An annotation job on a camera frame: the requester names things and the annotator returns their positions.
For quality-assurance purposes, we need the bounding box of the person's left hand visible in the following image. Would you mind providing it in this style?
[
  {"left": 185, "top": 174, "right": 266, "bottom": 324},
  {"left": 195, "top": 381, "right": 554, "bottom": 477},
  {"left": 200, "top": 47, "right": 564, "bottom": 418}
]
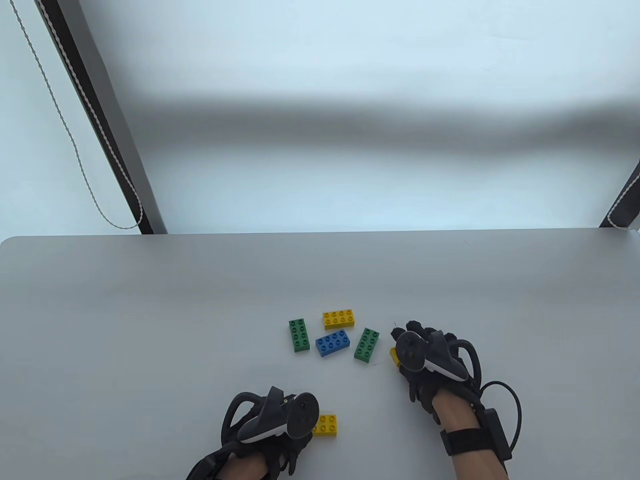
[{"left": 220, "top": 430, "right": 315, "bottom": 475}]

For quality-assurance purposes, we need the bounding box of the person's right hand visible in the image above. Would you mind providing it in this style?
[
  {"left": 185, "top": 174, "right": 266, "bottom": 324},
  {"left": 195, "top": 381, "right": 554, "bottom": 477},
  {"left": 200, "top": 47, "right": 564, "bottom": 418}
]
[{"left": 391, "top": 320, "right": 483, "bottom": 427}]

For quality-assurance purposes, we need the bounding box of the green lego brick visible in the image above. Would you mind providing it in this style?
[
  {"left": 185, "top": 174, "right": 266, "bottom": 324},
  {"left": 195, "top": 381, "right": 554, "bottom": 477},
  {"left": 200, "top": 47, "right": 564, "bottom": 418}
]
[
  {"left": 288, "top": 318, "right": 311, "bottom": 354},
  {"left": 353, "top": 327, "right": 381, "bottom": 363}
]

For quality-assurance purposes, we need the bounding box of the blue lego brick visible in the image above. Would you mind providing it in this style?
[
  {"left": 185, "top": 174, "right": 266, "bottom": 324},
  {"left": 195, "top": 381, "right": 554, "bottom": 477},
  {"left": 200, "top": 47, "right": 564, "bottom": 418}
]
[{"left": 315, "top": 329, "right": 351, "bottom": 359}]

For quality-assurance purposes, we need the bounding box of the person's right forearm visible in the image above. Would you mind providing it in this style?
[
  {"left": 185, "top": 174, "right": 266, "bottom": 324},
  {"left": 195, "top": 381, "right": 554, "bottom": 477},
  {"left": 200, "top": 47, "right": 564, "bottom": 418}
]
[{"left": 431, "top": 390, "right": 510, "bottom": 480}]

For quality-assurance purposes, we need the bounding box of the person's left forearm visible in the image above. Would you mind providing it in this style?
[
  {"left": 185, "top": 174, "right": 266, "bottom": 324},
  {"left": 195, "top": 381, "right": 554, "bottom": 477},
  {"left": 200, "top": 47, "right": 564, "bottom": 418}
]
[{"left": 220, "top": 456, "right": 271, "bottom": 480}]

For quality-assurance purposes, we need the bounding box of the black motion controller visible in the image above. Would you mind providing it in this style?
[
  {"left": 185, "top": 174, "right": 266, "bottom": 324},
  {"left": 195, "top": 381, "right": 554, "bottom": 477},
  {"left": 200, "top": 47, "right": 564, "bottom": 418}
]
[
  {"left": 395, "top": 330, "right": 483, "bottom": 394},
  {"left": 221, "top": 385, "right": 321, "bottom": 445}
]

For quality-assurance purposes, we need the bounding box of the black wrist strap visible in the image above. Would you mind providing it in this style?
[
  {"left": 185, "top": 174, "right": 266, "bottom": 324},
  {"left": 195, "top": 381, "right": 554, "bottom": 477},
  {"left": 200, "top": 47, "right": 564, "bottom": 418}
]
[{"left": 440, "top": 427, "right": 503, "bottom": 457}]

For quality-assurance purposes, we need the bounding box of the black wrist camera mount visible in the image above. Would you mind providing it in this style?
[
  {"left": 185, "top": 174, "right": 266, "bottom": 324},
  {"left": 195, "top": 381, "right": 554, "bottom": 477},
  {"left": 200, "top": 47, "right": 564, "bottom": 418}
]
[
  {"left": 186, "top": 442, "right": 236, "bottom": 480},
  {"left": 479, "top": 407, "right": 514, "bottom": 461}
]

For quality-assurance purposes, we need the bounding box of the black cable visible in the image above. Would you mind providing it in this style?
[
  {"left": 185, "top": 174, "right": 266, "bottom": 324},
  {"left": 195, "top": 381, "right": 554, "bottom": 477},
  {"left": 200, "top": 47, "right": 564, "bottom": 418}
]
[{"left": 475, "top": 381, "right": 523, "bottom": 451}]

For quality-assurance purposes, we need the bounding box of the white twisted cord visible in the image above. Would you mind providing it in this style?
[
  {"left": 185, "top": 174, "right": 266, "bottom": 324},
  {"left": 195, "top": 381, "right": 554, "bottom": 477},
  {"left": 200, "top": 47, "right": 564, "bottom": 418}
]
[
  {"left": 11, "top": 0, "right": 146, "bottom": 231},
  {"left": 604, "top": 161, "right": 640, "bottom": 232}
]

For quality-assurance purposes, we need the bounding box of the black frame post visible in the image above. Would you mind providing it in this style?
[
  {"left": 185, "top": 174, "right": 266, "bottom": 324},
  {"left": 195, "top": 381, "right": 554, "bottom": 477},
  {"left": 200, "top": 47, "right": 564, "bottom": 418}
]
[
  {"left": 599, "top": 159, "right": 640, "bottom": 230},
  {"left": 35, "top": 0, "right": 169, "bottom": 236}
]

